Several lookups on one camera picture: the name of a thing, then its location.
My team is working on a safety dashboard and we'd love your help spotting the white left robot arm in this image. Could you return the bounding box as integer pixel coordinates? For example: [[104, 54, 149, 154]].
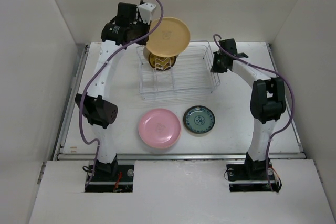
[[75, 0, 156, 183]]

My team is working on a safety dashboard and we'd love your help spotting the large beige plate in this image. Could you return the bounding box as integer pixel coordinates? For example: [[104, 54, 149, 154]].
[[143, 47, 179, 66]]

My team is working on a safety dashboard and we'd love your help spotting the clear wire dish rack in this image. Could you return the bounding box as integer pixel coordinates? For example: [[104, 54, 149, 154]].
[[137, 40, 220, 101]]

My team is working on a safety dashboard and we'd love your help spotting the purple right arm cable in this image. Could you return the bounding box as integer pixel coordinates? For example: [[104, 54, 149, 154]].
[[213, 34, 296, 192]]

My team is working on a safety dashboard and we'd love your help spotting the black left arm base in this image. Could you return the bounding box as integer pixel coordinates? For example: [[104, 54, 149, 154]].
[[82, 160, 135, 193]]

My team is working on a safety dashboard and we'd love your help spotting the pink plate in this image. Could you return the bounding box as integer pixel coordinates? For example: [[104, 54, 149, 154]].
[[138, 108, 182, 144]]

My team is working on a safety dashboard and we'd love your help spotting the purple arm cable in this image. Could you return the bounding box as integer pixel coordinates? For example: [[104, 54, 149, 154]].
[[78, 0, 165, 190], [213, 34, 296, 192]]

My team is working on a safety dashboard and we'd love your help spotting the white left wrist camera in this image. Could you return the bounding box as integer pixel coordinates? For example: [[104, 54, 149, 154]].
[[138, 2, 156, 25]]

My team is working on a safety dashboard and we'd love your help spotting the aluminium table rail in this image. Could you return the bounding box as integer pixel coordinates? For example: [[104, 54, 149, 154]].
[[48, 43, 90, 161]]

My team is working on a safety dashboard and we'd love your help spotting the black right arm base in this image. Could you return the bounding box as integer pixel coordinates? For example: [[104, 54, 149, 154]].
[[226, 159, 282, 193]]

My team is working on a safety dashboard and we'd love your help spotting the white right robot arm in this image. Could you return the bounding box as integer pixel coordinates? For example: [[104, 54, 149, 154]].
[[211, 39, 286, 180]]

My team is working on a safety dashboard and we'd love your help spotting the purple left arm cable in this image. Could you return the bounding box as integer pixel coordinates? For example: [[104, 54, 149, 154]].
[[78, 0, 165, 190]]

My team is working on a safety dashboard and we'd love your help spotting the dark green plate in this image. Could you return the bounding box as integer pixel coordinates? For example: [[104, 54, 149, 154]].
[[183, 105, 216, 135]]

